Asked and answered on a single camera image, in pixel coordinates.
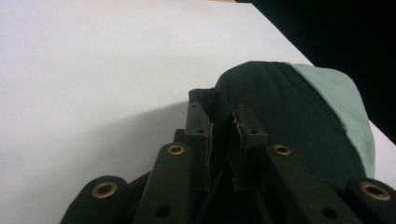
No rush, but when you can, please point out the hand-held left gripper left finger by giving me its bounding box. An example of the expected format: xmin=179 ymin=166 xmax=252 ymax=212
xmin=185 ymin=101 xmax=215 ymax=191

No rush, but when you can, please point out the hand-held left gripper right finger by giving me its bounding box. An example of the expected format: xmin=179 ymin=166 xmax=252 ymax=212
xmin=228 ymin=105 xmax=269 ymax=191

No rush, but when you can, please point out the black and mint green shirt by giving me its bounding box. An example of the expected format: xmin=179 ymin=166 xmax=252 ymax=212
xmin=188 ymin=60 xmax=376 ymax=224

